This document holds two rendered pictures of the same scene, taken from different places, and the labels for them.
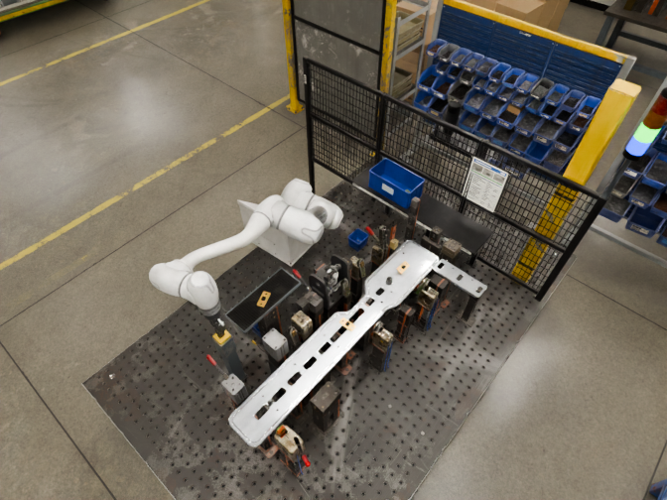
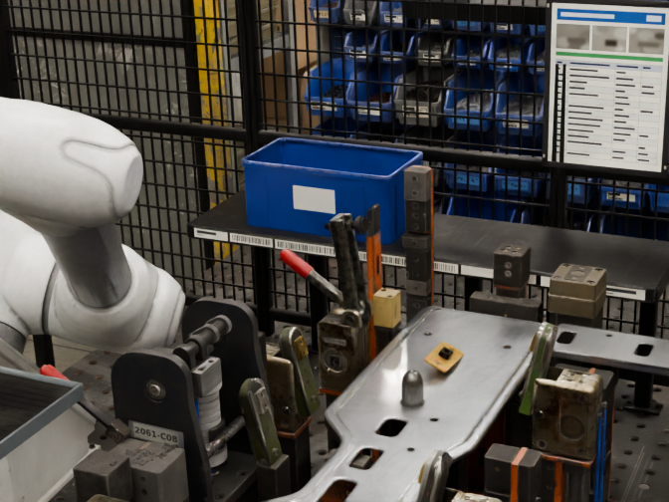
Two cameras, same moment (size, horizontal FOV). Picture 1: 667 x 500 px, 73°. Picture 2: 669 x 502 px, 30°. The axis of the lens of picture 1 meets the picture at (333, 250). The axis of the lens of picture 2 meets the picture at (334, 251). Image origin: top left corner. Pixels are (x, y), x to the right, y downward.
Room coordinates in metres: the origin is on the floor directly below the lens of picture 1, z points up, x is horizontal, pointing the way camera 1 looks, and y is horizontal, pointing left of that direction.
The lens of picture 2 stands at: (-0.11, 0.23, 1.85)
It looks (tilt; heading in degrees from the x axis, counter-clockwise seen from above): 21 degrees down; 344
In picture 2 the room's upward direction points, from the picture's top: 2 degrees counter-clockwise
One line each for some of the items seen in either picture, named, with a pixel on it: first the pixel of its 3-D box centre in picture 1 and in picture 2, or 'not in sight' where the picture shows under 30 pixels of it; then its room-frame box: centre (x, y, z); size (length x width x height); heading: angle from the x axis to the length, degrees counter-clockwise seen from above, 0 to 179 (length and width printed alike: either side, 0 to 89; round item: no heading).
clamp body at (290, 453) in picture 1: (292, 450); not in sight; (0.56, 0.18, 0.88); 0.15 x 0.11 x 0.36; 48
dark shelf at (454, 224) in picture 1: (418, 206); (424, 240); (1.92, -0.52, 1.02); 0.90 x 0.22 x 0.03; 48
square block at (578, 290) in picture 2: (446, 264); (573, 372); (1.58, -0.66, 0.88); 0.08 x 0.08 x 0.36; 48
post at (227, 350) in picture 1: (230, 358); not in sight; (0.97, 0.51, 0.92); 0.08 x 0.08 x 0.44; 48
